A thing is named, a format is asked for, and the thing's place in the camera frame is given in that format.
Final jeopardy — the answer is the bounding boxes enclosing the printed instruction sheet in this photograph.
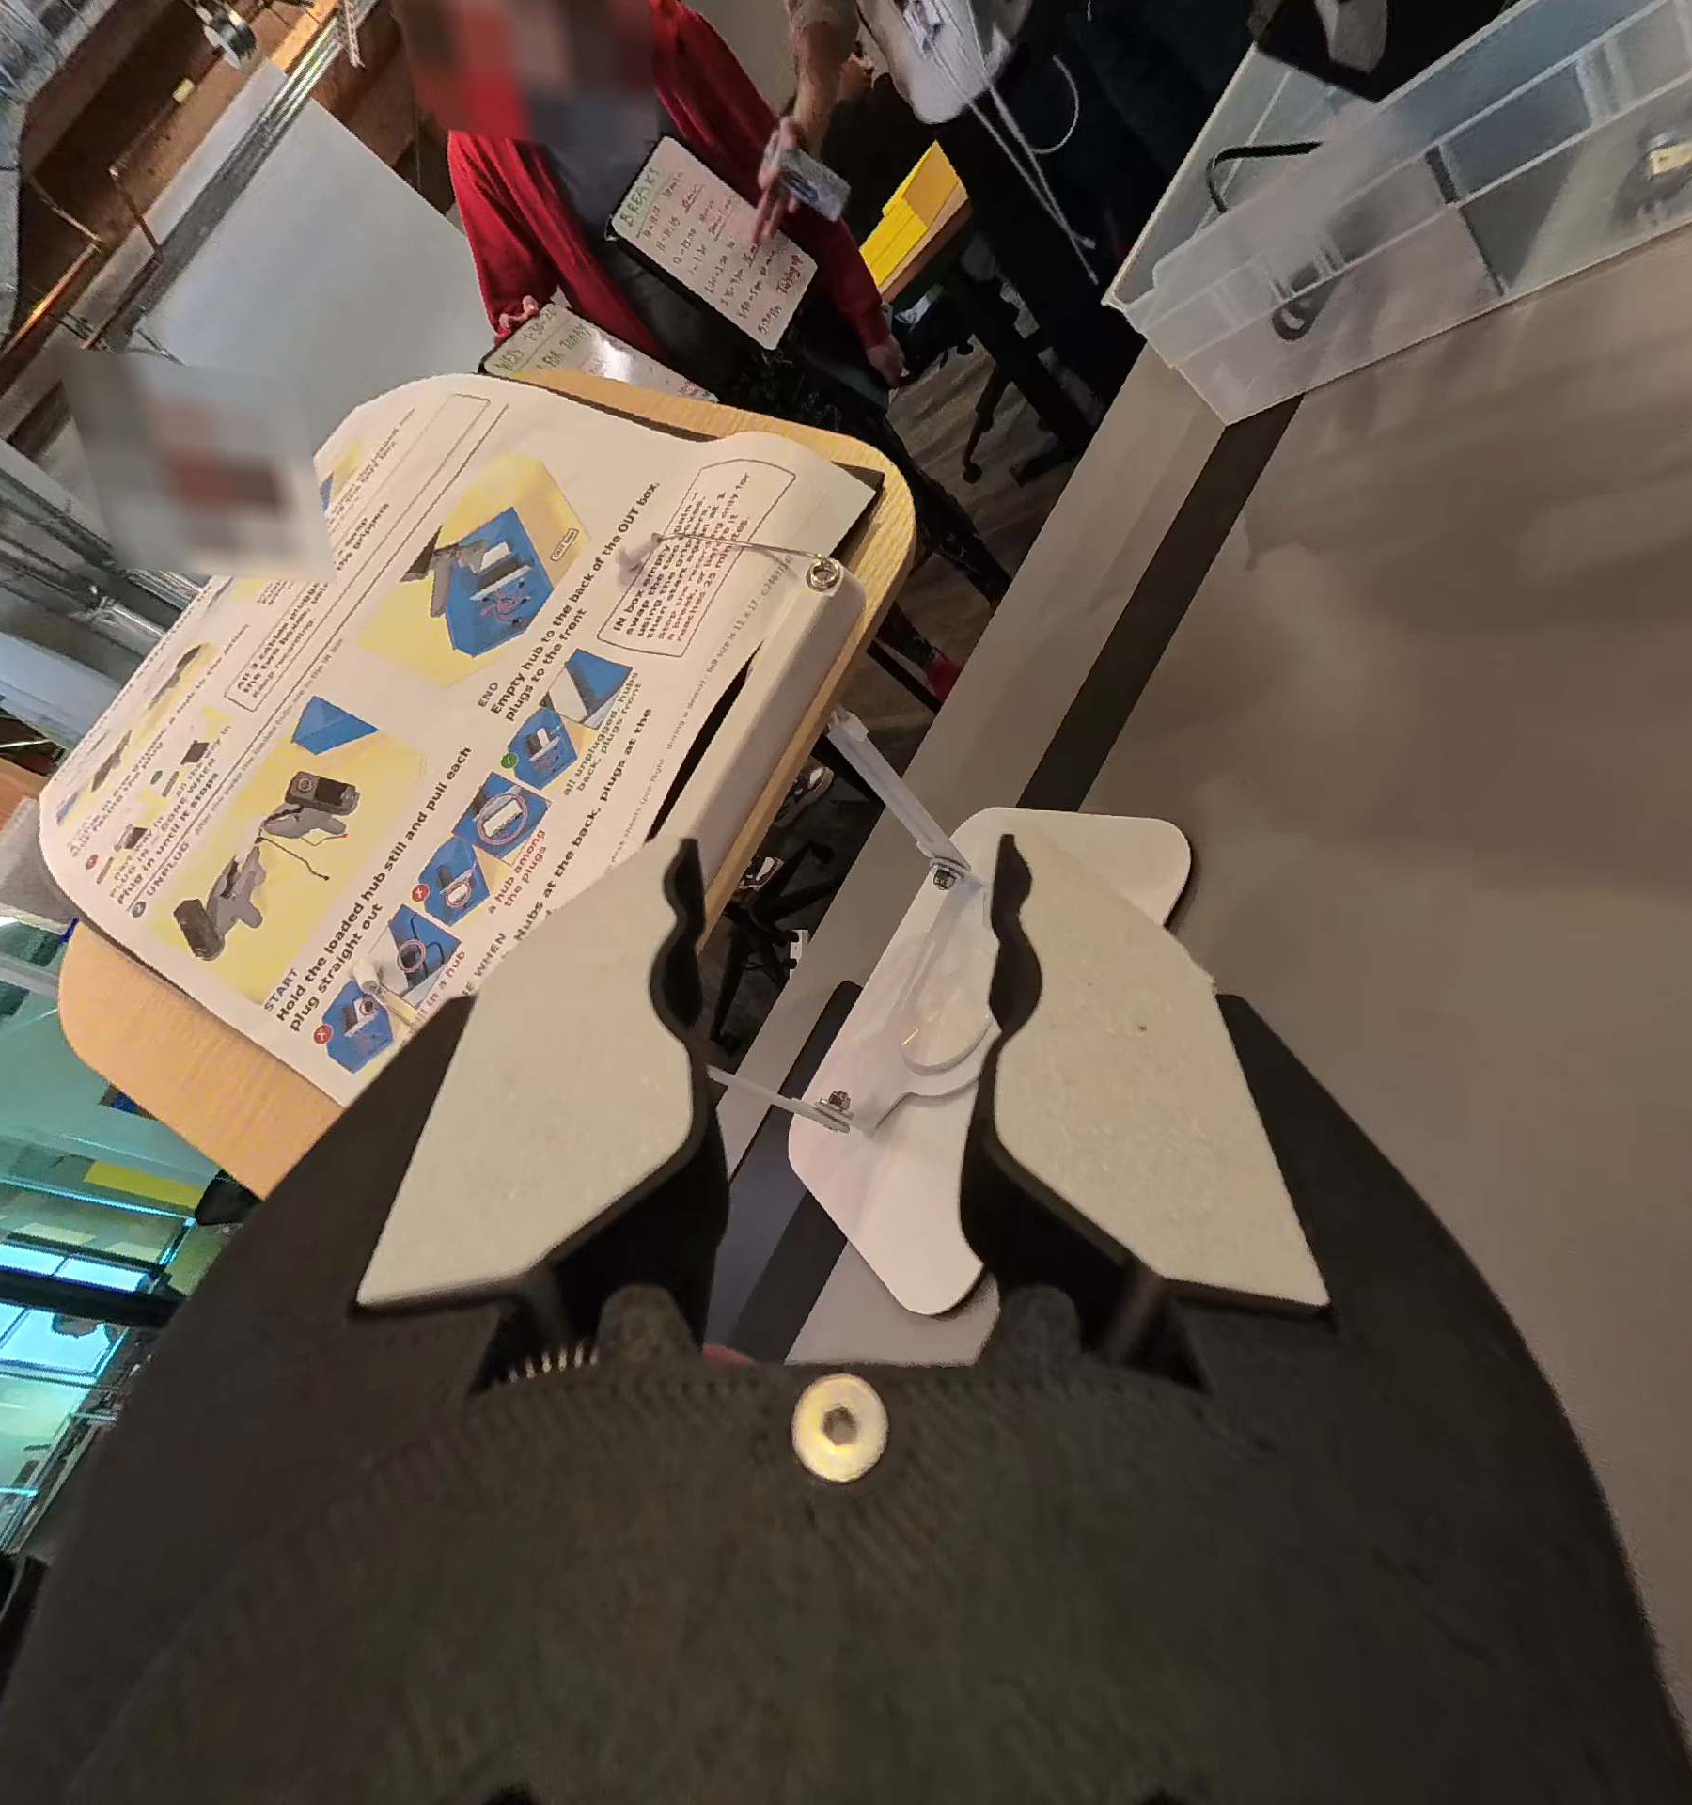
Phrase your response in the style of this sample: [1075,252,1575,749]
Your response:
[38,372,880,1112]

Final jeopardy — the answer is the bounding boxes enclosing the clear plastic bin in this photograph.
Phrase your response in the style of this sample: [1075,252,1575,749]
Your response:
[1101,0,1692,428]

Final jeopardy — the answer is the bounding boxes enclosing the yellow plastic bin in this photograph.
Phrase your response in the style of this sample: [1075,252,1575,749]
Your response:
[858,141,972,288]

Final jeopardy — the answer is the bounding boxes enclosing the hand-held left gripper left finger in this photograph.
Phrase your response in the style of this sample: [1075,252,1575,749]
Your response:
[352,836,733,1348]

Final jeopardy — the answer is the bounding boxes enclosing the white partition board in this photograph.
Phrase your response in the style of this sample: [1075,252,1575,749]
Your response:
[120,63,499,389]

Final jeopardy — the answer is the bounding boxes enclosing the silver duct pipes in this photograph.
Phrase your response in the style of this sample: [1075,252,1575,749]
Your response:
[0,0,135,403]

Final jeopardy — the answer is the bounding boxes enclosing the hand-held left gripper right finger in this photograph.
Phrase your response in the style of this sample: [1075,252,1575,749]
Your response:
[962,833,1337,1358]

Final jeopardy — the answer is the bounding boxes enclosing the white board stand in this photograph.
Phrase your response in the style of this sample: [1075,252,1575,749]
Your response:
[642,571,1194,1317]

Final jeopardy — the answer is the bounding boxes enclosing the small whiteboard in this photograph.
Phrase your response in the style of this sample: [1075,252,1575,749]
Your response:
[604,133,823,354]
[479,301,720,407]

